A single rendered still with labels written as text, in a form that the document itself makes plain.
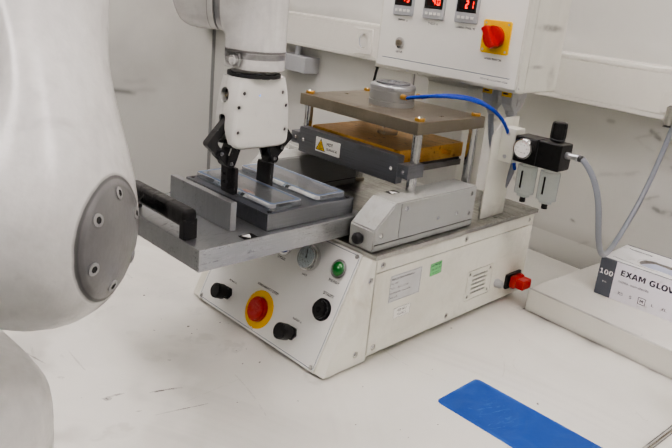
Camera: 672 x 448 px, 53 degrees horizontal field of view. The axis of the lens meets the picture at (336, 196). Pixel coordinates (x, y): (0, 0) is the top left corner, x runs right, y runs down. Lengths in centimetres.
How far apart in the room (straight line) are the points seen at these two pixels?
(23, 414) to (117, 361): 58
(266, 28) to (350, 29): 109
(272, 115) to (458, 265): 42
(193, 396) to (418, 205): 42
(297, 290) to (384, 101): 35
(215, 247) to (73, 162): 50
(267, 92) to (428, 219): 32
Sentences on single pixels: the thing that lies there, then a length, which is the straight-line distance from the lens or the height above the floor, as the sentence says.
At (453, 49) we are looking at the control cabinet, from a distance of 125.
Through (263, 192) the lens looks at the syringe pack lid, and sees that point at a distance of 96.
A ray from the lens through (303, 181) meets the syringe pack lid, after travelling 103.
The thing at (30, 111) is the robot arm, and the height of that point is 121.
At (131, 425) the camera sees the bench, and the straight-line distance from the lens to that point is 92.
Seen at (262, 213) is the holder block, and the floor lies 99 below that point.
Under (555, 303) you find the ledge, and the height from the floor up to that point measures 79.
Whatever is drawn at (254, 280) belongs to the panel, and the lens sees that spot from 112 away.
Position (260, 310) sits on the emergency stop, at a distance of 108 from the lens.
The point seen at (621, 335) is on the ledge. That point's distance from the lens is 125.
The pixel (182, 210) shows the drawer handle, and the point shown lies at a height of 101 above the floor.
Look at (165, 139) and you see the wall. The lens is 268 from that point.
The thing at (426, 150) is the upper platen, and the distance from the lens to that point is 111.
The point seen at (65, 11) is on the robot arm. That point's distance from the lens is 42.
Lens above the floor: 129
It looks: 17 degrees down
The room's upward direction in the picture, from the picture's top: 6 degrees clockwise
